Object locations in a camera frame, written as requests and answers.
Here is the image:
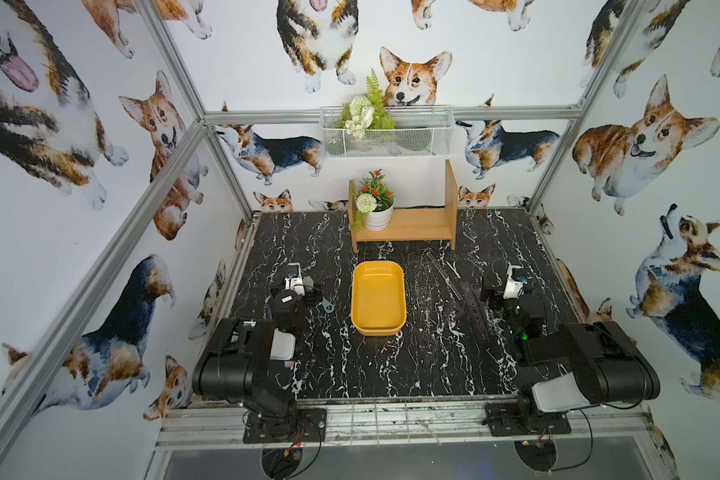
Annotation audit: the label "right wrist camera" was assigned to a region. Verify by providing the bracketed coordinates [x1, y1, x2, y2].
[502, 264, 527, 300]

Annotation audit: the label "green fern white flowers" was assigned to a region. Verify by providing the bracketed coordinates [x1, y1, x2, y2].
[336, 70, 396, 140]

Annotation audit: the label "clear plastic ruler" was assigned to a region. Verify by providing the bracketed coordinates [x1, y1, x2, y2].
[426, 252, 463, 301]

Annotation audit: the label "potted flower plant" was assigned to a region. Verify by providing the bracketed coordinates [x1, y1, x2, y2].
[351, 169, 395, 232]

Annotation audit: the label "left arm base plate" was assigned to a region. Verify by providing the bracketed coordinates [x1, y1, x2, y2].
[243, 408, 327, 444]

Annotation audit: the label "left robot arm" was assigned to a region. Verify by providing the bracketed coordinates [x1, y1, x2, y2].
[192, 290, 327, 444]

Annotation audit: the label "wooden shelf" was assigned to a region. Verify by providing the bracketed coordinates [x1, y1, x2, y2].
[351, 159, 459, 255]

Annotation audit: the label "yellow storage box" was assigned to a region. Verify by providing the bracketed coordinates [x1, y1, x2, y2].
[351, 260, 407, 337]

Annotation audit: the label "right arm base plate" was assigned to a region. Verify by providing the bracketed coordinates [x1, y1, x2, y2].
[483, 403, 572, 437]

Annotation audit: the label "white wire basket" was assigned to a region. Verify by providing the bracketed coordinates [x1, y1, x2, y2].
[319, 106, 455, 159]

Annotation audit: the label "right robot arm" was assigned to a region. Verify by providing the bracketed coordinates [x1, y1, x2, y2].
[480, 287, 660, 437]

